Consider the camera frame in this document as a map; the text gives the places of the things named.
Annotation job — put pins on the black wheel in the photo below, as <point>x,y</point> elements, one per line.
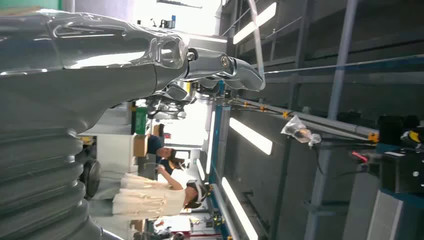
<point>90,177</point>

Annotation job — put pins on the person in pale outfit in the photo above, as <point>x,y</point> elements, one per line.
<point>149,198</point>

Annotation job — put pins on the black equipment box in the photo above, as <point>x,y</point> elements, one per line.
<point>400,165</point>

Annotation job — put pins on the white cabinet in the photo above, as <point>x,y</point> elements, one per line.
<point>116,152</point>

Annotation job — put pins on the person with dark hair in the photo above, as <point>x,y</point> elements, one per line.
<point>174,164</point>

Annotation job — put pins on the brown cardboard box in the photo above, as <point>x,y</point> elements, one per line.
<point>140,145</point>

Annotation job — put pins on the person in dark top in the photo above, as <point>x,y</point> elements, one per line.
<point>154,144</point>

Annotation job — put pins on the green box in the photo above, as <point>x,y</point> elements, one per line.
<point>140,121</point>

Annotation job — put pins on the long ceiling light strip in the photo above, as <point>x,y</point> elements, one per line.
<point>238,208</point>
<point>255,21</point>
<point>250,136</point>

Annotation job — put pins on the clear plastic bag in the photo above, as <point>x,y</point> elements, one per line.
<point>299,132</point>

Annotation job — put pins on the grey steel pillar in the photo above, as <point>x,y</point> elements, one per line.
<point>341,59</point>

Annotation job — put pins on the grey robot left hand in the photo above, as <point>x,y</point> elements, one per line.
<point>76,82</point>

